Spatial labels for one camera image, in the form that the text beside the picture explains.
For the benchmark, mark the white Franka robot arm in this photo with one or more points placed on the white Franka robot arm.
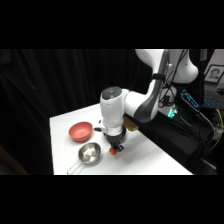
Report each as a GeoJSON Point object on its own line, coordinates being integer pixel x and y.
{"type": "Point", "coordinates": [113, 110]}

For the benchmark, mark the black curtain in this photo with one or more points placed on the black curtain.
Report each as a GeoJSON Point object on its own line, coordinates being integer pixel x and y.
{"type": "Point", "coordinates": [33, 100]}

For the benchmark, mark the pink bowl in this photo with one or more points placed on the pink bowl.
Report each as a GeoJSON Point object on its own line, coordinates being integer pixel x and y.
{"type": "Point", "coordinates": [80, 131]}

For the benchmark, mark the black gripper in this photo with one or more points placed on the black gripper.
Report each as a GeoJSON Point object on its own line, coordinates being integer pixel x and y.
{"type": "Point", "coordinates": [115, 136]}

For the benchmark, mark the small steel saucepan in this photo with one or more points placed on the small steel saucepan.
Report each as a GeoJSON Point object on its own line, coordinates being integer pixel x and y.
{"type": "Point", "coordinates": [89, 154]}

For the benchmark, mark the black draped robot stand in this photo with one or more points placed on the black draped robot stand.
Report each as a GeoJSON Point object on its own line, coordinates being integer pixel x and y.
{"type": "Point", "coordinates": [163, 136]}

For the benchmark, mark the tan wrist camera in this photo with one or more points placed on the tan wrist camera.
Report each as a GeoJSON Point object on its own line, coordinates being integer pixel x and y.
{"type": "Point", "coordinates": [130, 125]}

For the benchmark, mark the framed portrait picture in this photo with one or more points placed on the framed portrait picture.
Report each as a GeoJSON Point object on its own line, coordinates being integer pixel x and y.
{"type": "Point", "coordinates": [215, 74]}

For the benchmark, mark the blue glowing strip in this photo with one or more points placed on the blue glowing strip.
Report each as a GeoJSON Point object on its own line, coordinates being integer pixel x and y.
{"type": "Point", "coordinates": [190, 100]}

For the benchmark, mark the small green light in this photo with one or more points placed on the small green light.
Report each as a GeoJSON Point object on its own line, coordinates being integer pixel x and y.
{"type": "Point", "coordinates": [171, 113]}

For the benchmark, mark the backlit keyboard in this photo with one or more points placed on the backlit keyboard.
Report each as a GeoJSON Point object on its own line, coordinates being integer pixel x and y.
{"type": "Point", "coordinates": [213, 100]}

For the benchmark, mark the red orange patterned ball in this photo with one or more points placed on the red orange patterned ball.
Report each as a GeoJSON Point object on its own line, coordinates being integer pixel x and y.
{"type": "Point", "coordinates": [112, 152]}

